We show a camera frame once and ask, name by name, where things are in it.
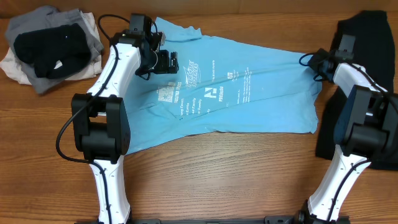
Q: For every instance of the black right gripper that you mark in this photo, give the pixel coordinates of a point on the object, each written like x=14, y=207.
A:
x=319, y=64

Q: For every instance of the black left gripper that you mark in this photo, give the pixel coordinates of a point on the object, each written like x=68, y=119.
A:
x=163, y=66

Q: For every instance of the light blue t-shirt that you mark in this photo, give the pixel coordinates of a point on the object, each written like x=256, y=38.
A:
x=221, y=85

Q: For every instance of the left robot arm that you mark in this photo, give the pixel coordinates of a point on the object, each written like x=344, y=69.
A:
x=99, y=118

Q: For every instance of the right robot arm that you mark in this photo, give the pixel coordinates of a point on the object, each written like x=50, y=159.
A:
x=365, y=132

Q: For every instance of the black garment at right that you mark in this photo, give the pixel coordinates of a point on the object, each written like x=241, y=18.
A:
x=375, y=50

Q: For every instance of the grey folded garment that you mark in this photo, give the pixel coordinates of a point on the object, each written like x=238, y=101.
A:
x=46, y=17

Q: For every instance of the white folded garment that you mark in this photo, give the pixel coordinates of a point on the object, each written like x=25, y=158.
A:
x=12, y=67

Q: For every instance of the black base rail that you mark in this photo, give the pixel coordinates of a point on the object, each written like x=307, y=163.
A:
x=266, y=220

